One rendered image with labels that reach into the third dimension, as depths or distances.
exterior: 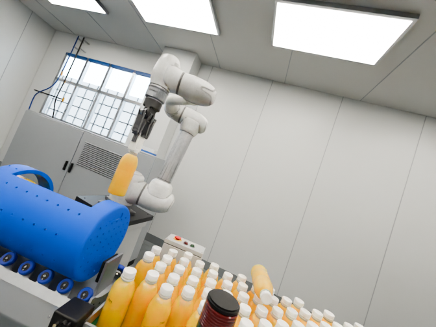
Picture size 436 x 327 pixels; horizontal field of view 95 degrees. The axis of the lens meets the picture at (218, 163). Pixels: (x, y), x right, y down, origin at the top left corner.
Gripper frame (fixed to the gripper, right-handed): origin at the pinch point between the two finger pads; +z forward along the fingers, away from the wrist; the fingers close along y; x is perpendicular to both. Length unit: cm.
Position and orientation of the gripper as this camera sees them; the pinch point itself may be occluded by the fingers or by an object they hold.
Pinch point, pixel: (136, 143)
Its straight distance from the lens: 92.9
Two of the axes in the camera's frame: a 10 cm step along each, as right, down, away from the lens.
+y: -0.7, -1.1, -9.9
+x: 9.3, 3.4, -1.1
